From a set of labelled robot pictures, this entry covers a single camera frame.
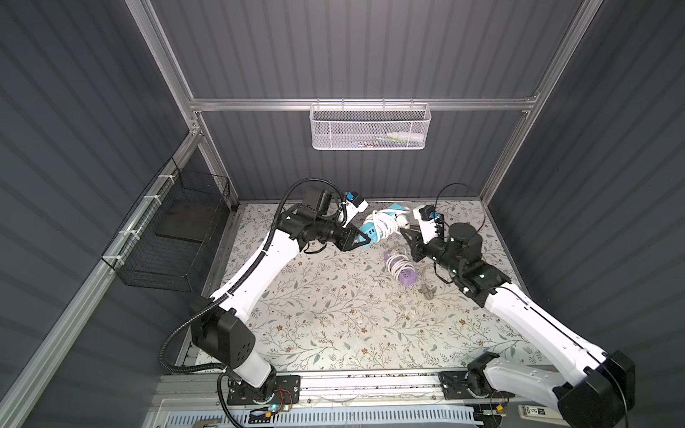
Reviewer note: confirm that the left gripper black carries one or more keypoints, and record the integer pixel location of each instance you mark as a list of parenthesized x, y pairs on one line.
[(345, 234)]

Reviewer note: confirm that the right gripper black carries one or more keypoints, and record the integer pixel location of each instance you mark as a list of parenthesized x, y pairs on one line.
[(419, 243)]

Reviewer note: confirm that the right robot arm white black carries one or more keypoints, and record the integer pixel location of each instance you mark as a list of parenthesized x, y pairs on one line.
[(586, 385)]

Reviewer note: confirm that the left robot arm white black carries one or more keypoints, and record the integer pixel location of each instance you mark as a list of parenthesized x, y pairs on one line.
[(221, 328)]

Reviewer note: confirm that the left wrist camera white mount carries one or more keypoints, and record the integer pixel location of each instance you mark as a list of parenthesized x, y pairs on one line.
[(354, 204)]

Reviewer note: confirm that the white wire mesh basket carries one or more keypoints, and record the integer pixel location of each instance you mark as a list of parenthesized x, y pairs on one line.
[(382, 126)]

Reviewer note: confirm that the black wire basket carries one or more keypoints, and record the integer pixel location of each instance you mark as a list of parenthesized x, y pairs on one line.
[(172, 243)]

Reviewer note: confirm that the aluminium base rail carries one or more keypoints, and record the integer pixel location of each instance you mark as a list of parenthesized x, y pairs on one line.
[(424, 384)]

